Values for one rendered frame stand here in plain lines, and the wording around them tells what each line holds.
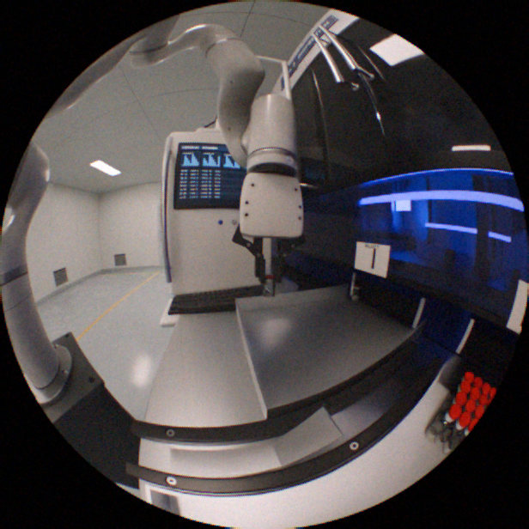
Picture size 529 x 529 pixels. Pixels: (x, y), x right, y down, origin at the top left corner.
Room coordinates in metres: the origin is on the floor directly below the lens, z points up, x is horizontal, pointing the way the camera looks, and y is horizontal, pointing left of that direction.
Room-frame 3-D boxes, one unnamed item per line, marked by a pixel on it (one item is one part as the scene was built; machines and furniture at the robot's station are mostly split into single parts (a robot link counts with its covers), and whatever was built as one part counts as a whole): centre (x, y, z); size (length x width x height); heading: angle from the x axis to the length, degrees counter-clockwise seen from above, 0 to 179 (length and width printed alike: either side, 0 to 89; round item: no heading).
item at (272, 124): (0.26, -0.01, 1.25); 0.09 x 0.08 x 0.13; 36
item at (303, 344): (0.24, -0.13, 0.90); 0.34 x 0.26 x 0.04; 105
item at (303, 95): (0.46, -0.18, 1.51); 0.47 x 0.01 x 0.59; 15
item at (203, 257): (0.73, 0.23, 1.19); 0.50 x 0.19 x 0.78; 113
